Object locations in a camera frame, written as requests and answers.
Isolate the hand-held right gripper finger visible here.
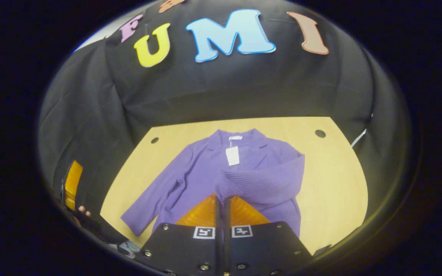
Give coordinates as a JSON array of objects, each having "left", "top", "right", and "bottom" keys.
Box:
[
  {"left": 134, "top": 193, "right": 224, "bottom": 276},
  {"left": 224, "top": 195, "right": 314, "bottom": 276}
]

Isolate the purple knit garment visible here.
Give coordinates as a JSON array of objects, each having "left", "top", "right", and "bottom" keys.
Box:
[{"left": 120, "top": 128, "right": 306, "bottom": 238}]

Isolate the black backdrop cloth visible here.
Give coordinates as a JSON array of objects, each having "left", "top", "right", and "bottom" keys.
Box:
[{"left": 39, "top": 0, "right": 411, "bottom": 246}]

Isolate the white cable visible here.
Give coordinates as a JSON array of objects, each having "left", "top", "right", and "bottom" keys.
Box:
[{"left": 351, "top": 128, "right": 368, "bottom": 148}]

